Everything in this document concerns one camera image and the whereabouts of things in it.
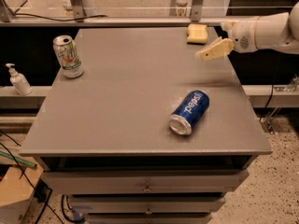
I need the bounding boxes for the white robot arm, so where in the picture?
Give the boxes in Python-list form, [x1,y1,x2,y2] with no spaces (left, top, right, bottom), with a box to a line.
[195,3,299,61]

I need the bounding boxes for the white 7up can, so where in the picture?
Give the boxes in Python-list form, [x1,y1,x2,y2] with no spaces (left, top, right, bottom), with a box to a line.
[53,35,84,78]

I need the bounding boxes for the blue pepsi can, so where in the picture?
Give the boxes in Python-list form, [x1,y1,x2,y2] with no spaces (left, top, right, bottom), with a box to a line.
[169,91,209,135]

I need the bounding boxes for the right metal bracket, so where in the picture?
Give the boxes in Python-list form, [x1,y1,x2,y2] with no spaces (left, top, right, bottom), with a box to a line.
[191,0,204,22]

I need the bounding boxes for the grey drawer cabinet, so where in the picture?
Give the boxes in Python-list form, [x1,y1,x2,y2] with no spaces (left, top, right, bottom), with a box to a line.
[18,27,273,224]

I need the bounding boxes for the black floor cables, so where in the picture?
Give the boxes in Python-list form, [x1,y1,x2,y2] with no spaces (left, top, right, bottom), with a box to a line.
[0,130,85,224]

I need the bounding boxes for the black cable on shelf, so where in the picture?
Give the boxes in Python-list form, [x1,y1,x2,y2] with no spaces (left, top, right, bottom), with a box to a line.
[12,0,107,22]

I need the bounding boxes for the top grey drawer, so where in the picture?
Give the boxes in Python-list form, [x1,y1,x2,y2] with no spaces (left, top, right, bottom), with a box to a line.
[42,170,249,195]

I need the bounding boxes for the metal bracket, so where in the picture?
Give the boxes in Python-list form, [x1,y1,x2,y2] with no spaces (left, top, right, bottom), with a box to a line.
[70,0,85,22]
[191,0,204,22]

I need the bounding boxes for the grey metal rail shelf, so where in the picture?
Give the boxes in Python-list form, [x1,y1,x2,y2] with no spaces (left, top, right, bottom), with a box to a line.
[0,15,260,28]

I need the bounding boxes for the grey drawer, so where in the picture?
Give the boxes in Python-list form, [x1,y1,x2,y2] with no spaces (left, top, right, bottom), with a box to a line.
[86,214,212,224]
[42,170,249,195]
[69,196,225,214]

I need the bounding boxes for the green rod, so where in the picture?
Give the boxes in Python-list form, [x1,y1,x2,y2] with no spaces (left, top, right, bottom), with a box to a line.
[0,151,37,169]

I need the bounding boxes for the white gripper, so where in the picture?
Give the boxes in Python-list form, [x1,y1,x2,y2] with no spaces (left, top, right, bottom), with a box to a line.
[195,17,258,61]

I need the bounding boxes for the left metal bracket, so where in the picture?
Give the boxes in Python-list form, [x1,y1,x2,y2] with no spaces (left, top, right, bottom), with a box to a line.
[70,0,85,22]

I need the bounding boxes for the yellow sponge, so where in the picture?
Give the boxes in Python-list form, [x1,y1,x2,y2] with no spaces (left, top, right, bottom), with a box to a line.
[187,24,208,44]

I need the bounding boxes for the white pump bottle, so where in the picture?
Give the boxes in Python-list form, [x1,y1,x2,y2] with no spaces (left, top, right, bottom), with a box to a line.
[6,63,32,96]

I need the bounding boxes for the cardboard box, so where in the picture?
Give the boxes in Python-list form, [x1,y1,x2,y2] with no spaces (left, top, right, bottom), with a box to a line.
[0,166,43,224]

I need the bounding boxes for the middle grey drawer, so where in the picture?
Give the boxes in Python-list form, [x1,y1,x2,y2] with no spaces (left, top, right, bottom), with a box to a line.
[69,196,225,214]

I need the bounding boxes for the bottom grey drawer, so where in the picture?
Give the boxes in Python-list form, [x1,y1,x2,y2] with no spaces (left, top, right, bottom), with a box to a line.
[86,214,212,224]

